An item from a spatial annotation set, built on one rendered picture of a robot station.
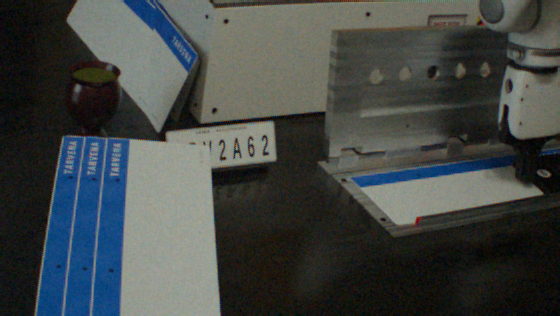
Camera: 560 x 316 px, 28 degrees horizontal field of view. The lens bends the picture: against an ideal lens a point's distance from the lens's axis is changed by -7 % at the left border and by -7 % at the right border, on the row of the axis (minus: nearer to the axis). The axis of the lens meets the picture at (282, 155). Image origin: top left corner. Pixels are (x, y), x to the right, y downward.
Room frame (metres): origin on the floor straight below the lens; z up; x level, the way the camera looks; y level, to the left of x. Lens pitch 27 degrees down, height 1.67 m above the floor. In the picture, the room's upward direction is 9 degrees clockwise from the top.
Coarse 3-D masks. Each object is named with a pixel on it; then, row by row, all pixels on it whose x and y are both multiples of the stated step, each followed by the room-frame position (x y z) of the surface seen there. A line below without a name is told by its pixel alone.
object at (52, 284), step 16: (64, 144) 1.24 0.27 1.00; (80, 144) 1.24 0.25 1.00; (64, 160) 1.20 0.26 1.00; (80, 160) 1.20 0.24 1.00; (64, 176) 1.16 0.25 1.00; (64, 192) 1.12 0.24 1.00; (64, 208) 1.09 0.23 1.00; (48, 224) 1.05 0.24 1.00; (64, 224) 1.05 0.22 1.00; (48, 240) 1.02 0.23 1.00; (64, 240) 1.02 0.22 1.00; (48, 256) 0.99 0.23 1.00; (64, 256) 0.99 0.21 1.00; (48, 272) 0.96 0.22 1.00; (64, 272) 0.96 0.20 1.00; (48, 288) 0.93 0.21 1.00; (64, 288) 0.93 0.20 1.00; (48, 304) 0.90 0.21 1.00
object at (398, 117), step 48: (336, 48) 1.45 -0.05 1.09; (384, 48) 1.50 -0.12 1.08; (432, 48) 1.54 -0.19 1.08; (480, 48) 1.58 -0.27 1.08; (336, 96) 1.44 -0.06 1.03; (384, 96) 1.49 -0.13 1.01; (432, 96) 1.53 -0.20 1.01; (480, 96) 1.58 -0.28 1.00; (336, 144) 1.43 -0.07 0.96; (384, 144) 1.47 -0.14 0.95; (432, 144) 1.51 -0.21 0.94
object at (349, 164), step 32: (352, 160) 1.45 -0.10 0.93; (384, 160) 1.48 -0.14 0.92; (416, 160) 1.50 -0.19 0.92; (448, 160) 1.51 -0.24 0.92; (352, 192) 1.37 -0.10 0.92; (384, 224) 1.30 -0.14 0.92; (416, 224) 1.31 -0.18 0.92; (448, 224) 1.32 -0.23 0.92; (480, 224) 1.34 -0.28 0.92; (512, 224) 1.38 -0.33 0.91
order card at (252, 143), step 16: (208, 128) 1.41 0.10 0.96; (224, 128) 1.43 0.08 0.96; (240, 128) 1.44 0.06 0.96; (256, 128) 1.45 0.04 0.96; (272, 128) 1.46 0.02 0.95; (192, 144) 1.40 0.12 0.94; (208, 144) 1.41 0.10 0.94; (224, 144) 1.42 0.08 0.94; (240, 144) 1.43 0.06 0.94; (256, 144) 1.44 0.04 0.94; (272, 144) 1.45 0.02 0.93; (224, 160) 1.41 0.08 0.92; (240, 160) 1.42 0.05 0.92; (256, 160) 1.43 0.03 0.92; (272, 160) 1.44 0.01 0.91
